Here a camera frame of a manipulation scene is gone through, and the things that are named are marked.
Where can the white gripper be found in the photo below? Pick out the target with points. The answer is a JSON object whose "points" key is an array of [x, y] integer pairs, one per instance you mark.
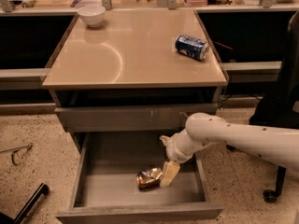
{"points": [[175, 153]]}

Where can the crushed orange can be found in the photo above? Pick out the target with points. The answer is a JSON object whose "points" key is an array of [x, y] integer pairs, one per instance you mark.
{"points": [[149, 178]]}

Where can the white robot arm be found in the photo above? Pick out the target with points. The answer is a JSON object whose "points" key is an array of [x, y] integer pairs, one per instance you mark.
{"points": [[277, 145]]}

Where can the closed grey top drawer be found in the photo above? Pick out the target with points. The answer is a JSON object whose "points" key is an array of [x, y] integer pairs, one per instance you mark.
{"points": [[128, 117]]}

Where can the open grey middle drawer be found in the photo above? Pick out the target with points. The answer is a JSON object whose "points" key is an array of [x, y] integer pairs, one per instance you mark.
{"points": [[106, 191]]}

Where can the grey drawer cabinet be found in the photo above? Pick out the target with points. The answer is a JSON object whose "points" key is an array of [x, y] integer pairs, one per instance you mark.
{"points": [[131, 59]]}

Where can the blue soda can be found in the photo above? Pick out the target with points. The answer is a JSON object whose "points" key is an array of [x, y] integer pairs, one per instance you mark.
{"points": [[192, 47]]}

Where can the black office chair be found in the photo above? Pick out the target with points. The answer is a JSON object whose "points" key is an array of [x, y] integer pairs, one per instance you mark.
{"points": [[279, 107]]}

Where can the black chair leg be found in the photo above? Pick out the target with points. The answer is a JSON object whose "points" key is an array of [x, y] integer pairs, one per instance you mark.
{"points": [[43, 189]]}

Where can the eyeglasses on floor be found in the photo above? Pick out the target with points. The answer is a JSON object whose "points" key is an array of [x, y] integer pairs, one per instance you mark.
{"points": [[14, 152]]}

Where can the white bowl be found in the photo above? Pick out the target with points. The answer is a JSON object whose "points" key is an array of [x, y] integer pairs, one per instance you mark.
{"points": [[93, 15]]}

